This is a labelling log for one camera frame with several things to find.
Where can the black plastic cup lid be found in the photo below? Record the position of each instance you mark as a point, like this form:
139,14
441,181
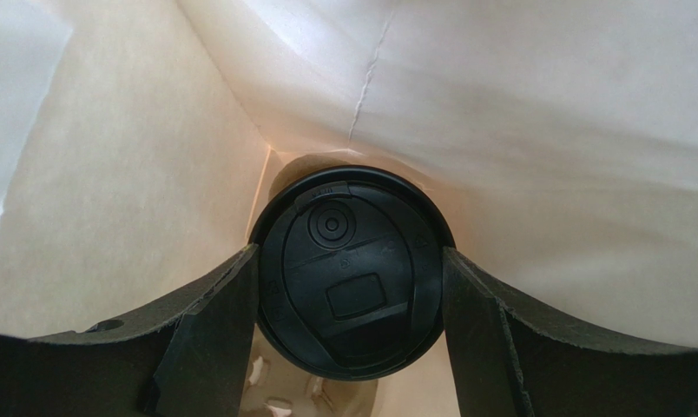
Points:
350,272

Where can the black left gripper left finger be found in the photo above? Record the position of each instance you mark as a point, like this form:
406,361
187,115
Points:
184,354

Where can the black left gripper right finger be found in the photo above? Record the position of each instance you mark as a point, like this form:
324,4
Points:
513,355

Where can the kraft paper takeout bag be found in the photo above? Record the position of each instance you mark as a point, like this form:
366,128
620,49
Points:
141,140

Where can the pulp cardboard cup carrier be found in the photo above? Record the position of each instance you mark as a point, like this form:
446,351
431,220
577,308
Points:
276,387

